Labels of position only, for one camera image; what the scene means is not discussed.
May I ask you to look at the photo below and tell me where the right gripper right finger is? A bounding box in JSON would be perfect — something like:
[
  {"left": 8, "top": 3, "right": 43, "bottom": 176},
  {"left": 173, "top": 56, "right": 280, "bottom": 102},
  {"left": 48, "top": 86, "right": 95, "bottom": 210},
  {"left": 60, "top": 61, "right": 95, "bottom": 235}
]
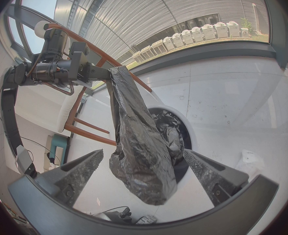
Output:
[{"left": 183, "top": 148, "right": 249, "bottom": 207}]

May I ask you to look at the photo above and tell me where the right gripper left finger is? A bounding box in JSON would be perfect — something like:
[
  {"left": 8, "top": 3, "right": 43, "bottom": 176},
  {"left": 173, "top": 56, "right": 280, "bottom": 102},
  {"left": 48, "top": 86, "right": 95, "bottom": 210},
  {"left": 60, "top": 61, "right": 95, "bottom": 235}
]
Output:
[{"left": 37, "top": 149, "right": 104, "bottom": 207}]

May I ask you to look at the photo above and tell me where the black plastic bag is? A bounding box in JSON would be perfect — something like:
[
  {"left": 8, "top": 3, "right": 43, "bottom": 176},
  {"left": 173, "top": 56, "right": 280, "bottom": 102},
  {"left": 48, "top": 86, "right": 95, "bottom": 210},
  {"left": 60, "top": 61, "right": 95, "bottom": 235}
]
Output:
[{"left": 107, "top": 66, "right": 186, "bottom": 206}]

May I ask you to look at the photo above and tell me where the white trash bin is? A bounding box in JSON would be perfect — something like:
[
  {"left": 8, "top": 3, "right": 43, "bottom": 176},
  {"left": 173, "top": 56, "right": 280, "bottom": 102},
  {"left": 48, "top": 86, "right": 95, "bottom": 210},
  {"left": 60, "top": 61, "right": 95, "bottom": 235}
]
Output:
[{"left": 145, "top": 104, "right": 200, "bottom": 193}]

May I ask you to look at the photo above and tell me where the teal small table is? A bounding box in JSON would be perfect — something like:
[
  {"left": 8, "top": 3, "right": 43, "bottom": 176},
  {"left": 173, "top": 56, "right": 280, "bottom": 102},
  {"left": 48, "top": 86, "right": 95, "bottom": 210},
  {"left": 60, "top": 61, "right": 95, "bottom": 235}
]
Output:
[{"left": 47, "top": 134, "right": 70, "bottom": 166}]

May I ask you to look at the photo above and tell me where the clear plastic wrapper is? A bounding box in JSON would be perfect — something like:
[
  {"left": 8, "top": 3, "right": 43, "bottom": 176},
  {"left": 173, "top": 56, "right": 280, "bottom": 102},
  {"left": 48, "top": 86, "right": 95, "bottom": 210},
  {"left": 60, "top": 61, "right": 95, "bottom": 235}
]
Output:
[{"left": 234, "top": 149, "right": 266, "bottom": 174}]

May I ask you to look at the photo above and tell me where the window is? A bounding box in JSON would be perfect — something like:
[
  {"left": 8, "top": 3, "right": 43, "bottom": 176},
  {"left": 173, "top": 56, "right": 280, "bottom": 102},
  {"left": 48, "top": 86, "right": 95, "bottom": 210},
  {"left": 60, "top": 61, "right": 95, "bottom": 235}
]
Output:
[{"left": 2, "top": 0, "right": 288, "bottom": 90}]

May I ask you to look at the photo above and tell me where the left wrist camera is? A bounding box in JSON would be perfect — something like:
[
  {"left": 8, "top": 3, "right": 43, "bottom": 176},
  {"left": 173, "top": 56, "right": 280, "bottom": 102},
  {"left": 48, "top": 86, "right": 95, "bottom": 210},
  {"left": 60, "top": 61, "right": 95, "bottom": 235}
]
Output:
[{"left": 69, "top": 41, "right": 90, "bottom": 58}]

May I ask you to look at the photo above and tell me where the black cable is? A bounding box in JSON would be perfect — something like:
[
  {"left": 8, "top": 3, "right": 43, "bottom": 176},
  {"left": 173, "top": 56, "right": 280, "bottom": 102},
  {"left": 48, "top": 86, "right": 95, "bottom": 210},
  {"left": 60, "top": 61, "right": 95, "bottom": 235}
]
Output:
[{"left": 20, "top": 136, "right": 62, "bottom": 167}]

